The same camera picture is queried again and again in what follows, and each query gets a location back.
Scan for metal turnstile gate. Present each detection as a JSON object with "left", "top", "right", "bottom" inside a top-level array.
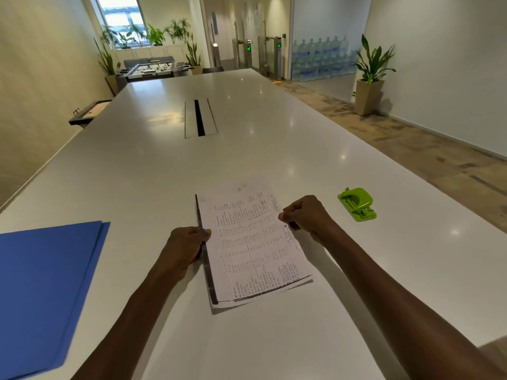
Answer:
[
  {"left": 233, "top": 37, "right": 254, "bottom": 70},
  {"left": 258, "top": 34, "right": 283, "bottom": 80}
]

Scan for printed white paper sheets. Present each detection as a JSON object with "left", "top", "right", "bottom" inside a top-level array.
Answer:
[{"left": 194, "top": 177, "right": 314, "bottom": 309}]

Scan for feathery palm plant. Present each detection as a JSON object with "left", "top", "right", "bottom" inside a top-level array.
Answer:
[{"left": 164, "top": 18, "right": 192, "bottom": 45}]

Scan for black-framed wooden game board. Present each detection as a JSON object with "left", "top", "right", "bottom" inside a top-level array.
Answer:
[{"left": 68, "top": 100, "right": 112, "bottom": 129}]

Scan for person's right forearm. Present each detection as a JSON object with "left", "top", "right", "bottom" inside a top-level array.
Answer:
[{"left": 318, "top": 223, "right": 507, "bottom": 380}]

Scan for large plant in beige planter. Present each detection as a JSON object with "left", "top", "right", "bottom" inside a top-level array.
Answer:
[{"left": 353, "top": 33, "right": 397, "bottom": 117}]

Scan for window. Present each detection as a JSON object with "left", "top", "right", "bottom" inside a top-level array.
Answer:
[{"left": 95, "top": 0, "right": 149, "bottom": 46}]

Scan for bright green leafy plant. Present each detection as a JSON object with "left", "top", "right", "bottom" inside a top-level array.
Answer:
[{"left": 146, "top": 24, "right": 166, "bottom": 47}]

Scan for dark green windowsill plant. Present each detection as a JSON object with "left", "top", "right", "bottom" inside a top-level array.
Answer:
[
  {"left": 117, "top": 22, "right": 147, "bottom": 49},
  {"left": 100, "top": 24, "right": 119, "bottom": 50}
]

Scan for blue folder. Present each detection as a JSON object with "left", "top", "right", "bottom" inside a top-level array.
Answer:
[{"left": 0, "top": 221, "right": 111, "bottom": 380}]

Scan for person's left hand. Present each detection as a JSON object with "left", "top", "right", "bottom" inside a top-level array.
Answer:
[{"left": 156, "top": 226, "right": 212, "bottom": 283}]

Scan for grey sofa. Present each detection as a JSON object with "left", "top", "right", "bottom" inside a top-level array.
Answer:
[{"left": 124, "top": 55, "right": 175, "bottom": 70}]

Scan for table cable slot cover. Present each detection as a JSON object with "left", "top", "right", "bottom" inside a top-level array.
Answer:
[{"left": 184, "top": 98, "right": 219, "bottom": 139}]

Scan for foosball table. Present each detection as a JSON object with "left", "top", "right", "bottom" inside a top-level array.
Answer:
[{"left": 117, "top": 62, "right": 194, "bottom": 93}]

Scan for snake plant in beige pot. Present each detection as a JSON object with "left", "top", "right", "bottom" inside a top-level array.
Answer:
[
  {"left": 185, "top": 33, "right": 203, "bottom": 75},
  {"left": 93, "top": 37, "right": 121, "bottom": 96}
]

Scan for person's right hand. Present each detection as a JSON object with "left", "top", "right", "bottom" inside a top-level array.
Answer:
[{"left": 278, "top": 195, "right": 337, "bottom": 246}]

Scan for stack of water bottles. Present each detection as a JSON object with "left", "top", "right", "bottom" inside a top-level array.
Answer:
[{"left": 291, "top": 35, "right": 359, "bottom": 82}]

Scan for green hole punch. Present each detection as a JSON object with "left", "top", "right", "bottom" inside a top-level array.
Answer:
[{"left": 337, "top": 187, "right": 378, "bottom": 223}]

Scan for person's left forearm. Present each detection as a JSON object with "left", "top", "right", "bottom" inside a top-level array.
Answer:
[{"left": 73, "top": 269, "right": 179, "bottom": 380}]

